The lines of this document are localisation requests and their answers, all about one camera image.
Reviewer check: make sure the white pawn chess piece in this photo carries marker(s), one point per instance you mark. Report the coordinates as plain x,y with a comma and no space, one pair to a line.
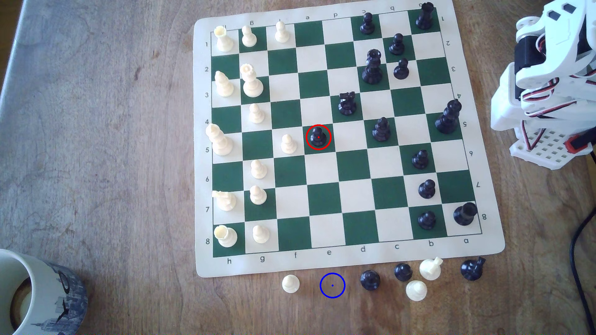
249,39
261,235
282,35
416,291
289,146
258,197
290,284
259,171
256,115

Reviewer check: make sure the black knight chess piece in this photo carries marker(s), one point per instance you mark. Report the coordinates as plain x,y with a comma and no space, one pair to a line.
347,107
472,270

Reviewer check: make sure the black king chess piece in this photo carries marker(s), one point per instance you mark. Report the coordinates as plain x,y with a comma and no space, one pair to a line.
446,122

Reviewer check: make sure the white rook chess piece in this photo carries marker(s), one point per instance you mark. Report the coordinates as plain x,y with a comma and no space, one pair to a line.
227,237
224,43

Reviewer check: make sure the black pawn chess piece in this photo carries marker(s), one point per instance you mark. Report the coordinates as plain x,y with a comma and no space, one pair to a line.
367,25
403,272
419,161
396,46
426,190
381,132
370,280
426,221
318,137
401,70

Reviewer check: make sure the white bishop chess piece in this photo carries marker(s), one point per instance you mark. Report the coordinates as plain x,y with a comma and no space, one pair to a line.
224,87

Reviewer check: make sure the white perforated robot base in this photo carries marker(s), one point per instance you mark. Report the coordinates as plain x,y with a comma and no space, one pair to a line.
544,151

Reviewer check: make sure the white mug with skyline print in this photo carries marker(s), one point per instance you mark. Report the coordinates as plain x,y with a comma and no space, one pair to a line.
51,297

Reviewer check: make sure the black rook chess piece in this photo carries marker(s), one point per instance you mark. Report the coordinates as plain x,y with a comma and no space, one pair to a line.
424,19
464,215

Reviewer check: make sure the black queen chess piece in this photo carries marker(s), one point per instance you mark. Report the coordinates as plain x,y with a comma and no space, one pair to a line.
372,72

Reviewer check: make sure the green and white chess mat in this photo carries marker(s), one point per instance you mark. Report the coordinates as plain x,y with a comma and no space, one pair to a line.
326,200

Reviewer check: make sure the white knight chess piece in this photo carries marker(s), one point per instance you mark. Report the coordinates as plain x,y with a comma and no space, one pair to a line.
226,201
429,270

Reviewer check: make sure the white queen chess piece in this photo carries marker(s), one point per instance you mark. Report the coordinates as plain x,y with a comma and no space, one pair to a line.
252,86

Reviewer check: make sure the red and black clamp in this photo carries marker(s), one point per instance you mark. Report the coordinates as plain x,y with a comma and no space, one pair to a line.
576,144

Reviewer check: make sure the white king chess piece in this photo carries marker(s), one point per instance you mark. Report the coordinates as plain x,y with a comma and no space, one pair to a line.
221,145

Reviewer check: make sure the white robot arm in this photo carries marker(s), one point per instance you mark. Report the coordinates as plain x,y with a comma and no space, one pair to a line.
558,46

